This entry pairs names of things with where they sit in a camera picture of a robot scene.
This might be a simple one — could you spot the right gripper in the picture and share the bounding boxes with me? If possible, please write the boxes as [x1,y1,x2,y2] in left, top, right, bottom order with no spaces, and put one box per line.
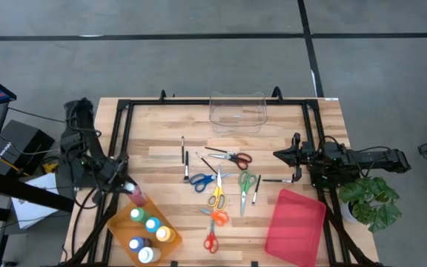
[272,133,333,183]

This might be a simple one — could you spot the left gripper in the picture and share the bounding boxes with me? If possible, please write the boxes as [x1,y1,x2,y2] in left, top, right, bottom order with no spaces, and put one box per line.
[100,157,140,197]

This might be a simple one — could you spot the pink paint bottle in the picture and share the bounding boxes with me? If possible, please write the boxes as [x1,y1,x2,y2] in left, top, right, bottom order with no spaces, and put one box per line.
[126,181,148,208]

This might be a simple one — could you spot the green paint bottle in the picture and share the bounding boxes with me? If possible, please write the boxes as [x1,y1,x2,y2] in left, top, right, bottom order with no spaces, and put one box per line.
[130,207,151,224]

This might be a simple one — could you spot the teal paint bottle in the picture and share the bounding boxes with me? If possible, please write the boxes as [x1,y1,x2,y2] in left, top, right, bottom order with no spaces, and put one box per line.
[145,217,162,234]

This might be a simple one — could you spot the black and red scissors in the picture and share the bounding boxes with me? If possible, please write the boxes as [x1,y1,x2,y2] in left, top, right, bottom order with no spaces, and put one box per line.
[208,151,254,171]

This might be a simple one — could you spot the broad-head black paintbrush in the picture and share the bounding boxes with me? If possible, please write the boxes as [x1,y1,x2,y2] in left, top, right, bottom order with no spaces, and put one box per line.
[183,150,191,184]

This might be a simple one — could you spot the yellow paint bottle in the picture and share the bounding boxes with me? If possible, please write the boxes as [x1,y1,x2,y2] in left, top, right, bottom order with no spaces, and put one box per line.
[155,225,177,243]

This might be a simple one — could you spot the pink plastic tray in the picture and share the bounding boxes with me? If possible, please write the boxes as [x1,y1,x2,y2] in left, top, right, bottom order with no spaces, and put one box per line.
[264,188,328,267]

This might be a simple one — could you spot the white paint bottle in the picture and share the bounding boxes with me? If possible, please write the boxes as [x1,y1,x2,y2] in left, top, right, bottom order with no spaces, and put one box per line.
[137,245,162,264]

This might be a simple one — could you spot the orange plastic tray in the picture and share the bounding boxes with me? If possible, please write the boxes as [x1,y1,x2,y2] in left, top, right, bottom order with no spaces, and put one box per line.
[105,192,183,267]

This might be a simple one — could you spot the clear plastic bin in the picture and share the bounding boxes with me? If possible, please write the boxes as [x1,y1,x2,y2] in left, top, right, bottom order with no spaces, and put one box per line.
[208,91,268,134]

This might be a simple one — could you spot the white plant pot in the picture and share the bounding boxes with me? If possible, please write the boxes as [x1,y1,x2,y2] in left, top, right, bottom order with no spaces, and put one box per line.
[340,202,359,224]

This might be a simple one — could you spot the green leafy plant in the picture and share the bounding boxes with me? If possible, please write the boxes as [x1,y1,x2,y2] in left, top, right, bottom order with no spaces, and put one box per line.
[338,176,403,234]

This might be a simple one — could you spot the white paper sheet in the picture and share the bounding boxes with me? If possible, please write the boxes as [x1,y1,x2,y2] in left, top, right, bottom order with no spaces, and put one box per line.
[11,172,61,230]

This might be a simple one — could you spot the black side desk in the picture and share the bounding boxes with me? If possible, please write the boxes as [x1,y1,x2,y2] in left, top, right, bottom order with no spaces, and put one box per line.
[0,173,76,267]

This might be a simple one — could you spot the black box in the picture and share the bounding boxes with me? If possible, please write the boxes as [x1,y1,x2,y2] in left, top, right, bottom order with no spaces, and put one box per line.
[0,119,56,177]

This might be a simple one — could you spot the green handled scissors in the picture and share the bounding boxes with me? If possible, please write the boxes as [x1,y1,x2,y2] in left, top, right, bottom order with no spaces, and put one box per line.
[237,169,258,217]

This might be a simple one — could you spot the thick black cable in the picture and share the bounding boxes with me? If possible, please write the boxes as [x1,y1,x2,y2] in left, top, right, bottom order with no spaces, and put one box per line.
[70,187,99,257]

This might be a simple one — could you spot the blue handled scissors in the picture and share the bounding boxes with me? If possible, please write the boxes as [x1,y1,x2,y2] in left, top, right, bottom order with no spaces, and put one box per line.
[188,172,235,194]

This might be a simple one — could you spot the yellow handled scissors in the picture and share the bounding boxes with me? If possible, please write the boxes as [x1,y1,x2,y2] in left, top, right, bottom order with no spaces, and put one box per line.
[208,165,227,211]

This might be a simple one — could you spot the black aluminium table frame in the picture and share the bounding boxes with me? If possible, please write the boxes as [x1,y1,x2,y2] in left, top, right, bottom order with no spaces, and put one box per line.
[61,85,385,267]

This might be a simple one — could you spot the orange handled scissors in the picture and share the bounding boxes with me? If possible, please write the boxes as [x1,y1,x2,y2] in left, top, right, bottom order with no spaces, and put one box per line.
[199,207,231,227]

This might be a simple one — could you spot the red handled scissors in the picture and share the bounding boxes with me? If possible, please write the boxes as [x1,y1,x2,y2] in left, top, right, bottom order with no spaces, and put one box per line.
[203,218,220,254]

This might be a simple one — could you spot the thin black cable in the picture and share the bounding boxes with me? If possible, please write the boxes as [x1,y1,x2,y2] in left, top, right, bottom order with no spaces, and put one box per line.
[7,107,67,125]

